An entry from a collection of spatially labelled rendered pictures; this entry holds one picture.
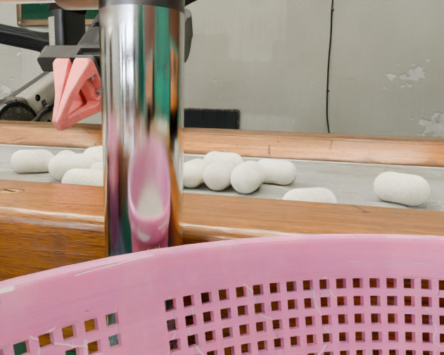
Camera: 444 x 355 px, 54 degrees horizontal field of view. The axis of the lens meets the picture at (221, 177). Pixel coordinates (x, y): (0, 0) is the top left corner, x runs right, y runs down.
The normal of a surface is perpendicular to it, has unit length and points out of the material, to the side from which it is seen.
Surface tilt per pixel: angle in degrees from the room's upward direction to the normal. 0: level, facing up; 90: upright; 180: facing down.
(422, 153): 45
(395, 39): 90
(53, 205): 0
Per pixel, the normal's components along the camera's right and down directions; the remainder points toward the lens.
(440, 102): -0.15, 0.15
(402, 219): 0.03, -0.98
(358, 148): -0.14, -0.58
